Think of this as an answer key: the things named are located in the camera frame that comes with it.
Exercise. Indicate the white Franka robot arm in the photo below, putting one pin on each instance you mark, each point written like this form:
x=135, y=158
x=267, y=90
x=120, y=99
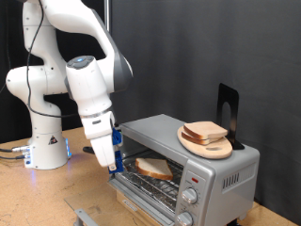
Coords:
x=47, y=78

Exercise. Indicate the metal stand pole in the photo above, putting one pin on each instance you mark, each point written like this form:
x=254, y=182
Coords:
x=107, y=14

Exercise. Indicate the silver oven knob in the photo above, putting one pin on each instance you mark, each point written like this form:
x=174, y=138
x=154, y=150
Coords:
x=185, y=218
x=189, y=195

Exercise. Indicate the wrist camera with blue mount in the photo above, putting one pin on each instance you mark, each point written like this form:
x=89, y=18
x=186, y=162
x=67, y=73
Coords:
x=116, y=136

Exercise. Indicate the metal spatula with blue block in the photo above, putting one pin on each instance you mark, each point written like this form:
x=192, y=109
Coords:
x=119, y=160

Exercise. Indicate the white bread slice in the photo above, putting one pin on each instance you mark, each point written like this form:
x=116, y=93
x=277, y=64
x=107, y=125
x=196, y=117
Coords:
x=192, y=139
x=153, y=168
x=205, y=129

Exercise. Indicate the round wooden board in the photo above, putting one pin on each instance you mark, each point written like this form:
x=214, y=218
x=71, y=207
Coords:
x=213, y=151

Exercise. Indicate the silver toaster oven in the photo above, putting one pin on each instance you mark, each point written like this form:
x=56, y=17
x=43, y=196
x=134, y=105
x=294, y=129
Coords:
x=219, y=175

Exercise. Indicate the black metal bookend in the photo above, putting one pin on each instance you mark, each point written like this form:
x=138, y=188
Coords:
x=226, y=94

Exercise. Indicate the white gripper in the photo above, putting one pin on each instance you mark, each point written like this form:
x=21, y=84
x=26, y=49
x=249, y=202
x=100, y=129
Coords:
x=102, y=141

